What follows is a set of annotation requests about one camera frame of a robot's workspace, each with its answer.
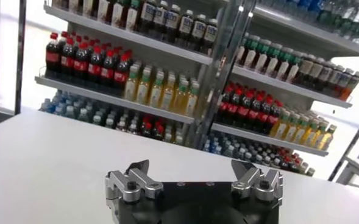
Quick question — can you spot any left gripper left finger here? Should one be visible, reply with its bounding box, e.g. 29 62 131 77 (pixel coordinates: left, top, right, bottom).
105 159 164 203

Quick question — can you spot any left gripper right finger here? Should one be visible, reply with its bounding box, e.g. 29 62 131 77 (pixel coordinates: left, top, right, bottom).
230 159 284 202

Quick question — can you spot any yellow tea bottle green label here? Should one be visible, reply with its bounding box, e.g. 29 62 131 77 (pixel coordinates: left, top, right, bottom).
311 121 329 149
293 117 310 144
124 65 140 101
161 74 176 111
302 119 319 147
321 124 338 152
149 71 165 108
136 67 152 105
185 81 200 117
270 111 291 139
173 79 188 114
284 114 300 142

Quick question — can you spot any grey metal shelf unit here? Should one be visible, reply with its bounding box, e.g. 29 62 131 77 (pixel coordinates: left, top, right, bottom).
194 0 359 176
34 0 229 150

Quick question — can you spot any black slanted pole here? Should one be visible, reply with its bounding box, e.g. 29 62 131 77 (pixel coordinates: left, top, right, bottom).
328 105 359 182
14 0 27 115

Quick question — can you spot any dark bottle cream label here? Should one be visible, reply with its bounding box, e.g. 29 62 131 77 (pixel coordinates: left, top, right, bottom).
296 54 316 86
307 57 325 89

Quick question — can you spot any reddish drink bottle white label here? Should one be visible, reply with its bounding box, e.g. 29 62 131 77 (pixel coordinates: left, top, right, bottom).
340 71 359 102

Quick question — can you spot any grey metal frame table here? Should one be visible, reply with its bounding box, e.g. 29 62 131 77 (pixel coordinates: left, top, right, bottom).
336 155 359 195

